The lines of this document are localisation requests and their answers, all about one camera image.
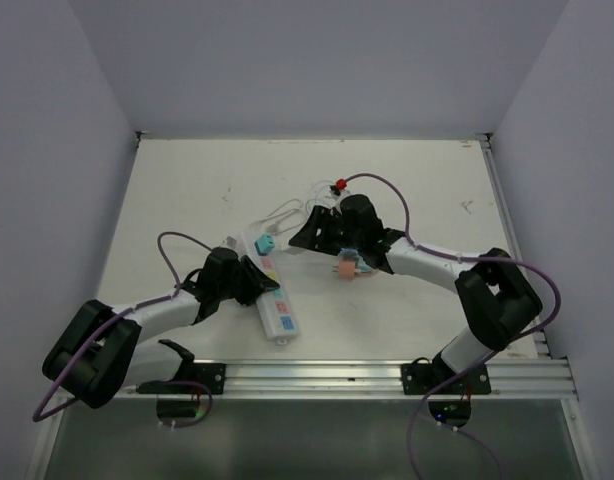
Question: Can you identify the white power strip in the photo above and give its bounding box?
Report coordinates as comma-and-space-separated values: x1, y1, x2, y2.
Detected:
239, 227, 300, 346

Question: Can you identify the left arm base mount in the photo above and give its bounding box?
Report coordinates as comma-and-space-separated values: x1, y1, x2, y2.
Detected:
132, 339, 226, 431

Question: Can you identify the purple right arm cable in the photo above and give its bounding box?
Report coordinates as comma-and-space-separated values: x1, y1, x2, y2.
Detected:
344, 172, 562, 480

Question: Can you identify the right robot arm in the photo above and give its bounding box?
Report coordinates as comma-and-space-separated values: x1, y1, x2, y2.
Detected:
289, 194, 543, 393

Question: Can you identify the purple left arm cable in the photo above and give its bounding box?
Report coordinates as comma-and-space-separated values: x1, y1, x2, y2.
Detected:
31, 231, 223, 424

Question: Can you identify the orange charger plug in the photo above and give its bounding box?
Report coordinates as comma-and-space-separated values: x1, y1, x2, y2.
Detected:
333, 259, 360, 280

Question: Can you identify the white power strip cord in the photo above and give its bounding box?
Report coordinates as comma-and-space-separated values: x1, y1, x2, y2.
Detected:
254, 198, 313, 236

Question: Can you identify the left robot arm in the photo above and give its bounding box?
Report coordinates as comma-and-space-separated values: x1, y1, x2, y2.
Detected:
42, 247, 280, 409

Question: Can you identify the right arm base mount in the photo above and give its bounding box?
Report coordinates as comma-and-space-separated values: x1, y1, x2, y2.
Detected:
400, 357, 492, 428

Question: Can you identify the mint green charger plug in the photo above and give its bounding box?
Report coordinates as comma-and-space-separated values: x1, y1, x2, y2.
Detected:
355, 257, 376, 277

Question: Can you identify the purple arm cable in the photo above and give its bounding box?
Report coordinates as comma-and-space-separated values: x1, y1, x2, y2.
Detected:
344, 172, 562, 480
31, 231, 223, 424

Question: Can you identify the teal dual usb charger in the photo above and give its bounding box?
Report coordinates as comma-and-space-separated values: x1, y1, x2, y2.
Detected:
254, 233, 276, 256

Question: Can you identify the aluminium table rail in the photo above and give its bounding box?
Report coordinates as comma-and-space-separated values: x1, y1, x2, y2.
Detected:
111, 357, 578, 401

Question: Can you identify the right side aluminium rail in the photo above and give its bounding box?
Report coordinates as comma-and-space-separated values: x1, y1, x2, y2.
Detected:
476, 134, 552, 360

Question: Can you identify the mint green charging cable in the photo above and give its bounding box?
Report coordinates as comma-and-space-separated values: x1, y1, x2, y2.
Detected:
306, 179, 338, 206

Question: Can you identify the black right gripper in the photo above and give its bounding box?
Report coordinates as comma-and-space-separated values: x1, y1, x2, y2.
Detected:
289, 206, 363, 257

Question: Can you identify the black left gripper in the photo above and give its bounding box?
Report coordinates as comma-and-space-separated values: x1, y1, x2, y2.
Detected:
217, 255, 277, 305

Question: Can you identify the light blue charger plug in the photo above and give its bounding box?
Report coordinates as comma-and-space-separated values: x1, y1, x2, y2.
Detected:
338, 248, 360, 262

